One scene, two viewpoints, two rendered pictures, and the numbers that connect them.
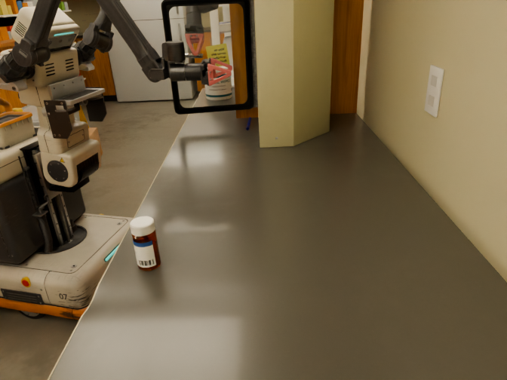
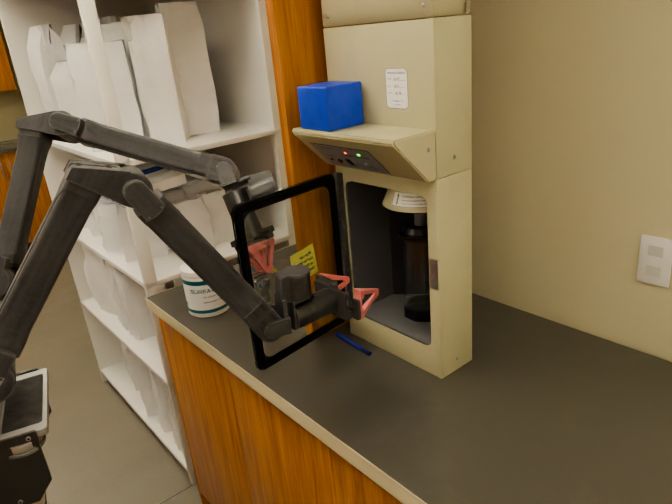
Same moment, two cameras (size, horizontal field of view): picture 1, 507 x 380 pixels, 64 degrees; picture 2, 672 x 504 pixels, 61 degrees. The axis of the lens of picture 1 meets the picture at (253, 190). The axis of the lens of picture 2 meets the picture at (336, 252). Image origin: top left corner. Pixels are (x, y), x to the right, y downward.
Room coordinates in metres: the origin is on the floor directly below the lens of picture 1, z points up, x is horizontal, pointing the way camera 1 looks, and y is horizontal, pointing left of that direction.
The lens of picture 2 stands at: (0.53, 0.83, 1.71)
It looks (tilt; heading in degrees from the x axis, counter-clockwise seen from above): 21 degrees down; 321
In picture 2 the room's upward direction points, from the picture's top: 5 degrees counter-clockwise
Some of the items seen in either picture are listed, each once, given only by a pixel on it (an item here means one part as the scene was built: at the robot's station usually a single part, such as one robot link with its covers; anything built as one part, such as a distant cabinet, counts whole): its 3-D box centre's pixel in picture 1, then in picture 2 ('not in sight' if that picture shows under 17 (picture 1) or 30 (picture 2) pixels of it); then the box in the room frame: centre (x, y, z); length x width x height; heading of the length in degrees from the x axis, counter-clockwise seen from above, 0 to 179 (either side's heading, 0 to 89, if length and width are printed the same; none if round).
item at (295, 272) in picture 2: (168, 59); (283, 299); (1.42, 0.26, 1.21); 0.12 x 0.09 x 0.11; 76
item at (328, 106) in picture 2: not in sight; (330, 105); (1.50, 0.03, 1.56); 0.10 x 0.10 x 0.09; 89
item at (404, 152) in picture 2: not in sight; (360, 152); (1.42, 0.03, 1.46); 0.32 x 0.11 x 0.10; 179
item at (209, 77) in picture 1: (216, 72); (358, 296); (1.38, 0.10, 1.16); 0.09 x 0.07 x 0.07; 89
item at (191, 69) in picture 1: (196, 72); (322, 302); (1.41, 0.17, 1.17); 0.10 x 0.07 x 0.07; 179
